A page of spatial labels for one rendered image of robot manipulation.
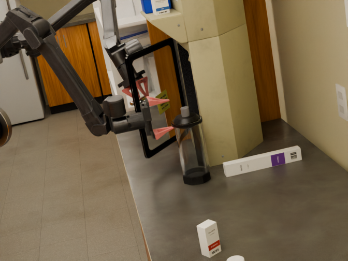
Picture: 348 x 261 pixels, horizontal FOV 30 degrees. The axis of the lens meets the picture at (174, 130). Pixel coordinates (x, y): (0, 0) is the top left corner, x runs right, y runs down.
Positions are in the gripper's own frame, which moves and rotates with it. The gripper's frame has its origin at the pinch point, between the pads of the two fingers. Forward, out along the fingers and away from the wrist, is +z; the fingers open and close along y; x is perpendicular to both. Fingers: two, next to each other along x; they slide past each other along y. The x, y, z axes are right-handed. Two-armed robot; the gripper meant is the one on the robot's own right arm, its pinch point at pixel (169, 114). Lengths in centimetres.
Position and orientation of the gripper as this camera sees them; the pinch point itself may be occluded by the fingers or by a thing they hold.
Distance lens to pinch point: 221.9
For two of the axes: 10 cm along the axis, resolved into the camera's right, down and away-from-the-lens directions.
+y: -1.7, -9.4, -2.9
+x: -1.6, -2.6, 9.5
